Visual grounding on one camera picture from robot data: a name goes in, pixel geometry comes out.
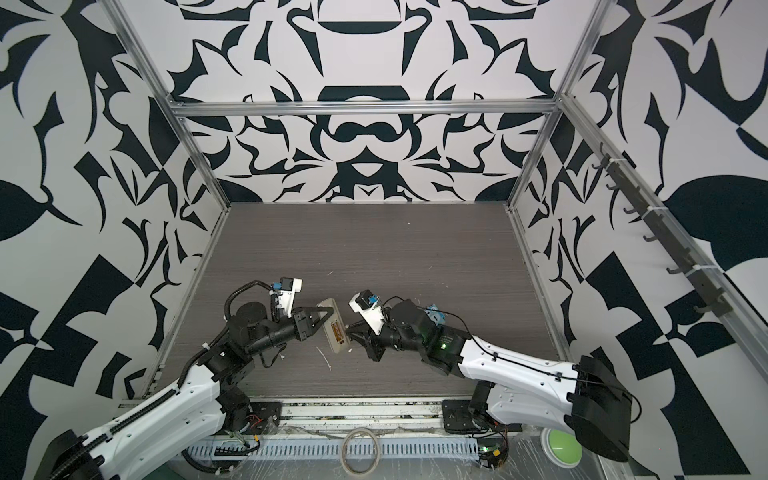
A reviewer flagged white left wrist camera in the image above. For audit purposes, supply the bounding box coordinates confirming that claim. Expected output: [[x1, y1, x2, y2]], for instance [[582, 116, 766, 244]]
[[270, 277, 303, 321]]

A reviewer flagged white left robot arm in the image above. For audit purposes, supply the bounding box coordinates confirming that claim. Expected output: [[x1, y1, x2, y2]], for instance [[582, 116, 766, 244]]
[[35, 302, 334, 479]]

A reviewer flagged white remote control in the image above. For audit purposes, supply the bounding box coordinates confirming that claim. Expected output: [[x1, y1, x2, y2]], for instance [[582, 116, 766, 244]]
[[317, 298, 351, 354]]

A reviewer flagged clear tape roll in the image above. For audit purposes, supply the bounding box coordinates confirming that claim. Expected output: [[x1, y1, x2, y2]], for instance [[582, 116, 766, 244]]
[[339, 428, 382, 478]]

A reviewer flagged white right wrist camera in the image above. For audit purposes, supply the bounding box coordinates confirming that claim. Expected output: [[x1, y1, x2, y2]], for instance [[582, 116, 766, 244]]
[[349, 290, 385, 335]]

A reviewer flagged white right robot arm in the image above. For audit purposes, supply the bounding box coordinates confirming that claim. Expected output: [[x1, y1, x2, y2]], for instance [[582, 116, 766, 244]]
[[346, 291, 634, 463]]

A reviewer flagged small green circuit board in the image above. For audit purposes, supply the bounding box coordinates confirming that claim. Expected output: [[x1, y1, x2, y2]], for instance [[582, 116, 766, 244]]
[[477, 435, 509, 470]]

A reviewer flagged white slotted cable duct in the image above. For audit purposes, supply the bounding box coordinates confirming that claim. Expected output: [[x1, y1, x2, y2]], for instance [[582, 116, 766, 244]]
[[188, 436, 478, 462]]

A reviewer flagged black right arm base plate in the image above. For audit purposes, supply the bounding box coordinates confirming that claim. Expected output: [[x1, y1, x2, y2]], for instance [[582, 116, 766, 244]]
[[441, 400, 510, 435]]

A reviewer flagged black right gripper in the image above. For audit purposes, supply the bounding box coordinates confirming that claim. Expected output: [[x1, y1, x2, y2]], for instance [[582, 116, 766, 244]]
[[345, 317, 430, 363]]

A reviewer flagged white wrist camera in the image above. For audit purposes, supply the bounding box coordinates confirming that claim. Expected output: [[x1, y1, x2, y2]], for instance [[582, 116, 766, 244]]
[[349, 290, 385, 335], [270, 277, 303, 321]]

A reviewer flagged green push button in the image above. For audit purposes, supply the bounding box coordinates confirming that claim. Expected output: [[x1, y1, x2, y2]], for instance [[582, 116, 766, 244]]
[[540, 428, 583, 469]]

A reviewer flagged blue binder clip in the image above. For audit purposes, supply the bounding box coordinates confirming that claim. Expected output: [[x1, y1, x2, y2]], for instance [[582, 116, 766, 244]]
[[424, 305, 445, 325]]

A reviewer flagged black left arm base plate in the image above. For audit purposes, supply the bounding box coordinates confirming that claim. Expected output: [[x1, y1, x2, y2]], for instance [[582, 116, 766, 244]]
[[227, 401, 283, 435]]

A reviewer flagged aluminium enclosure frame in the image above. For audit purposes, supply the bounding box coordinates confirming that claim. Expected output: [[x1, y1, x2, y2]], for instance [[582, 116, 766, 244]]
[[98, 0, 768, 385]]

